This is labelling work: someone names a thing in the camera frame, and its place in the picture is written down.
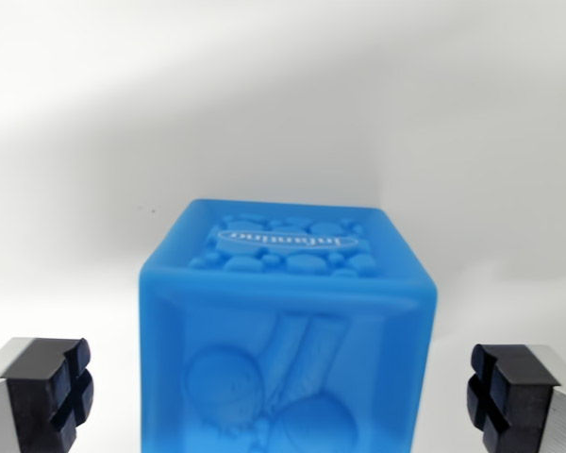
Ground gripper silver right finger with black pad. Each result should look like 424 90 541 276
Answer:
465 343 566 453

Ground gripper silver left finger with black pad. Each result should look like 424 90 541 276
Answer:
0 336 95 453

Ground blue embossed rubber cube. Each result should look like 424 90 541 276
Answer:
138 198 440 453

